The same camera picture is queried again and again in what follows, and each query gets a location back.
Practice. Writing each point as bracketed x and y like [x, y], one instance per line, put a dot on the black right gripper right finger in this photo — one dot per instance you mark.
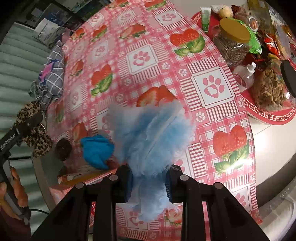
[209, 211]

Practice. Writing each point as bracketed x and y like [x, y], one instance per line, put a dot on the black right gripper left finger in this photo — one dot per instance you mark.
[70, 219]

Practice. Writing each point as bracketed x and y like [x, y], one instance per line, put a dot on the leopard print scrunchie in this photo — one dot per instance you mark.
[37, 137]

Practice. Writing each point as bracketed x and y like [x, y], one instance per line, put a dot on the light blue fluffy cloth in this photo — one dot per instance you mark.
[149, 139]

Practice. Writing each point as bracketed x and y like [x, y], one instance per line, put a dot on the dark striped fuzzy sock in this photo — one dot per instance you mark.
[63, 149]

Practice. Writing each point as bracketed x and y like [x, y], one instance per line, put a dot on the printed cardboard box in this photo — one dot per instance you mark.
[66, 182]

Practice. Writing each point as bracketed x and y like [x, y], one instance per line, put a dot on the grey plaid star blanket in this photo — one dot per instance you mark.
[49, 84]

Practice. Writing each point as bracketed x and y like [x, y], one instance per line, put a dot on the red round tray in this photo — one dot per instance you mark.
[262, 61]

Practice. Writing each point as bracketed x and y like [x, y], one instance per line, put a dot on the bag of nuts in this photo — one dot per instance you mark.
[270, 92]

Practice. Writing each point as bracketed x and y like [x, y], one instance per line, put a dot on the green curtain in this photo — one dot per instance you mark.
[22, 59]

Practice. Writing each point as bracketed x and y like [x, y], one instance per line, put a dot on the small clear spray bottle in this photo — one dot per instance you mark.
[244, 76]

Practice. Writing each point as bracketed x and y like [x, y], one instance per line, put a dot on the pink strawberry tablecloth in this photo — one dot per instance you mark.
[132, 51]

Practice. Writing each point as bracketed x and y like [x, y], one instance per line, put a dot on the jar with yellow lid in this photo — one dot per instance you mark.
[232, 40]

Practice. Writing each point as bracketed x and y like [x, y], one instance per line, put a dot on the green white tube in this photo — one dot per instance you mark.
[205, 18]

